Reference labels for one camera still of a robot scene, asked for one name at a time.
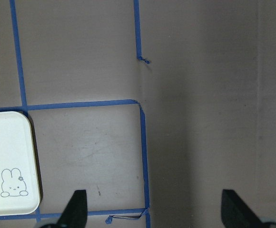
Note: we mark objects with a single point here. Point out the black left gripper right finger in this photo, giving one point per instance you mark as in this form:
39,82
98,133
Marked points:
235,213

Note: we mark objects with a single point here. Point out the cream bunny tray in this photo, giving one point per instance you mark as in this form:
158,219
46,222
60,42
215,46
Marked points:
19,183

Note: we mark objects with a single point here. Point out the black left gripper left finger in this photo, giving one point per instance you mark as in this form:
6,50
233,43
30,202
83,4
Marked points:
75,214

